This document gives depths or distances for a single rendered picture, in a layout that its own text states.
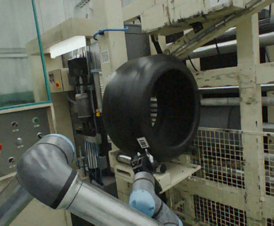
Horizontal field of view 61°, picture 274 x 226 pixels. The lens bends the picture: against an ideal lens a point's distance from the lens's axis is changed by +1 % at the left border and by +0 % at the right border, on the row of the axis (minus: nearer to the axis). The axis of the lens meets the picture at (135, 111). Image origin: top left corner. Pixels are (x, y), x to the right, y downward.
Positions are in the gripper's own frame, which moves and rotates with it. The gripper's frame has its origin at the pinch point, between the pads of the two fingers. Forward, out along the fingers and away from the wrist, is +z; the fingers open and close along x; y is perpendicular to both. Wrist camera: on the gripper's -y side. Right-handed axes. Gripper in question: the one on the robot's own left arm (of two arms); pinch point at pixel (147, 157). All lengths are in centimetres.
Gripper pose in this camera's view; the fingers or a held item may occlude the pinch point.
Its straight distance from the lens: 101.9
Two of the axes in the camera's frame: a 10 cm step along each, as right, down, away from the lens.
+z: 0.8, -2.8, 9.6
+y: -4.5, -8.7, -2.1
